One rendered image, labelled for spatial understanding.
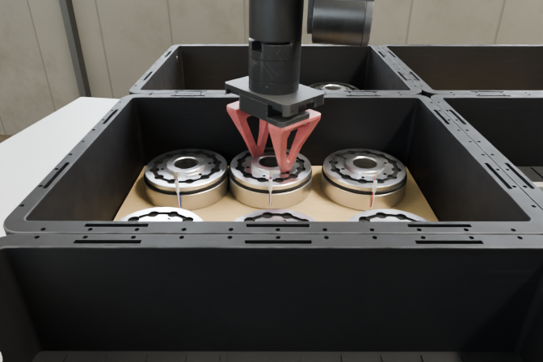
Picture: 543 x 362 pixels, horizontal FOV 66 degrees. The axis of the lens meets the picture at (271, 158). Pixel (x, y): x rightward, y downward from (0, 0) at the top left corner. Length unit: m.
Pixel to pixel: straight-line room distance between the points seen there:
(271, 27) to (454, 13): 1.82
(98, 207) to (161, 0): 1.95
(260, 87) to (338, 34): 0.10
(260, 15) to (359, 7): 0.10
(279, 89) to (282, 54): 0.04
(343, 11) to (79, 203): 0.31
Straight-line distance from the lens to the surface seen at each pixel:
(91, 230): 0.32
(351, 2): 0.44
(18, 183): 0.94
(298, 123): 0.46
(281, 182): 0.49
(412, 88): 0.62
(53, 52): 2.75
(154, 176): 0.52
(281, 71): 0.45
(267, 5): 0.44
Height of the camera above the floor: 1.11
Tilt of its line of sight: 27 degrees down
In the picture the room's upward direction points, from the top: straight up
